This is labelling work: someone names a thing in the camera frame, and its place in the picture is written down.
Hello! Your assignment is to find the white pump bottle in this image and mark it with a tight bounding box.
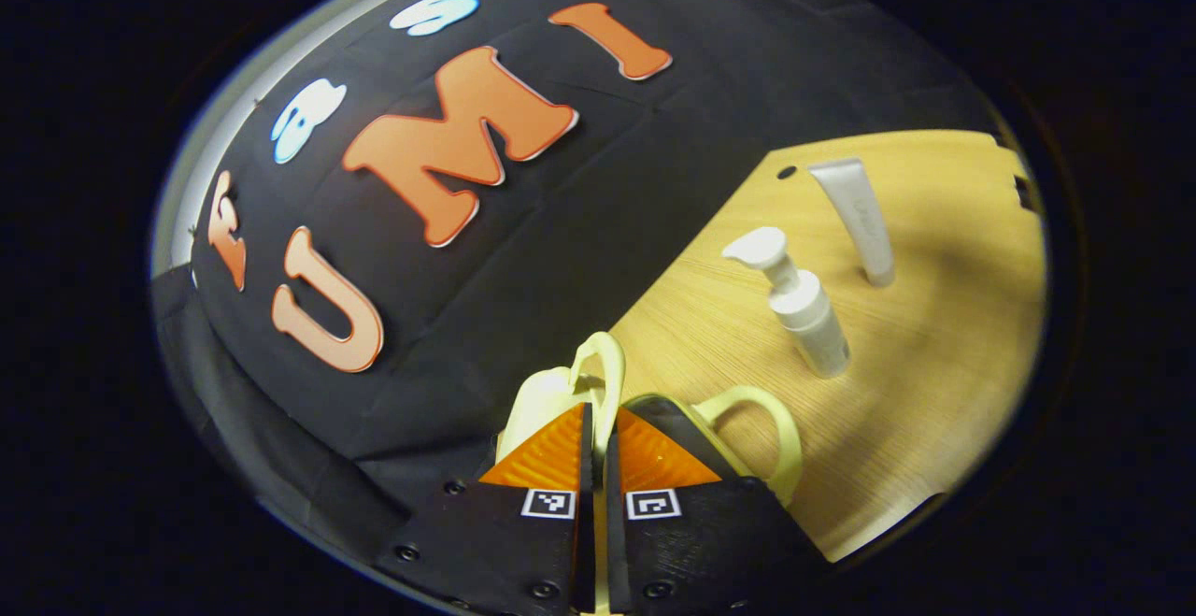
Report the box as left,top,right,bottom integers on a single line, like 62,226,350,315
721,226,851,380

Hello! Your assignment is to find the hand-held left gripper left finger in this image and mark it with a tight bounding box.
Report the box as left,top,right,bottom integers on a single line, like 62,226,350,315
374,401,596,616

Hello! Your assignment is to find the white squeeze tube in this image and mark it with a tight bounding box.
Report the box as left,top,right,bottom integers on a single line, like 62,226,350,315
807,158,896,288

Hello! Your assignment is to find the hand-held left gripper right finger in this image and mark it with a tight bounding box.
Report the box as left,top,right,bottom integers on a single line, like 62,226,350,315
605,401,833,616

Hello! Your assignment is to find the pale yellow suitcase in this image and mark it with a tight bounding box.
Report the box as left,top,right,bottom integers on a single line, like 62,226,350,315
493,331,804,616

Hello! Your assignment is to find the black backdrop cloth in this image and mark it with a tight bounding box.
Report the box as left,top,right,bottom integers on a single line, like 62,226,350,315
149,0,1019,589

